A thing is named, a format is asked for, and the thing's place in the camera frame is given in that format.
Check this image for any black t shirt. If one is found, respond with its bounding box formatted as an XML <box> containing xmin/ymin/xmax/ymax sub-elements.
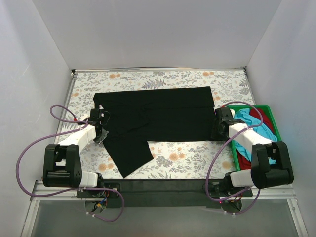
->
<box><xmin>93</xmin><ymin>87</ymin><xmax>220</xmax><ymax>178</ymax></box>

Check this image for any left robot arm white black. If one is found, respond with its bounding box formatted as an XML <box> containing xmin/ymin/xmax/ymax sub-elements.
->
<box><xmin>42</xmin><ymin>108</ymin><xmax>110</xmax><ymax>198</ymax></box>

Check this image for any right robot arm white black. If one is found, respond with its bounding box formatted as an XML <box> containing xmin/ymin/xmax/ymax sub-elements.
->
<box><xmin>215</xmin><ymin>106</ymin><xmax>294</xmax><ymax>196</ymax></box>

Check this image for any green plastic bin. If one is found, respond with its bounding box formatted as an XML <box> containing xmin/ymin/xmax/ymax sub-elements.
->
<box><xmin>227</xmin><ymin>104</ymin><xmax>293</xmax><ymax>174</ymax></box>

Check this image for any cyan t shirt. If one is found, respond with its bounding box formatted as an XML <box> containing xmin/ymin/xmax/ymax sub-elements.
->
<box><xmin>233</xmin><ymin>107</ymin><xmax>284</xmax><ymax>166</ymax></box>

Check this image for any floral table mat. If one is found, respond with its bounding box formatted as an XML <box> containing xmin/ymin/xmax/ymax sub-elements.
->
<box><xmin>63</xmin><ymin>69</ymin><xmax>254</xmax><ymax>179</ymax></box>

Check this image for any red t shirt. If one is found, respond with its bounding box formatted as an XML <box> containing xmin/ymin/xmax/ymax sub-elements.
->
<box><xmin>234</xmin><ymin>108</ymin><xmax>278</xmax><ymax>170</ymax></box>

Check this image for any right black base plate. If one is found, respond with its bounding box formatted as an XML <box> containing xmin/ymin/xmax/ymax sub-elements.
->
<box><xmin>208</xmin><ymin>180</ymin><xmax>253</xmax><ymax>198</ymax></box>

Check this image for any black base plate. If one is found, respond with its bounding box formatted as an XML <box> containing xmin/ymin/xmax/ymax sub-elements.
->
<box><xmin>76</xmin><ymin>182</ymin><xmax>120</xmax><ymax>198</ymax></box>
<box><xmin>208</xmin><ymin>180</ymin><xmax>253</xmax><ymax>198</ymax></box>

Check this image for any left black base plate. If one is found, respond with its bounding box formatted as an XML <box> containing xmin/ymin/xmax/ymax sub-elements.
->
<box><xmin>76</xmin><ymin>182</ymin><xmax>120</xmax><ymax>198</ymax></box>

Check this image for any aluminium frame rail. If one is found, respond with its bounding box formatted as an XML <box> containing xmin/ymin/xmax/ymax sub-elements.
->
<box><xmin>33</xmin><ymin>179</ymin><xmax>294</xmax><ymax>202</ymax></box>

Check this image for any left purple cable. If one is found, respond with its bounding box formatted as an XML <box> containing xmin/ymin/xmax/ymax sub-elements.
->
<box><xmin>16</xmin><ymin>104</ymin><xmax>125</xmax><ymax>222</ymax></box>

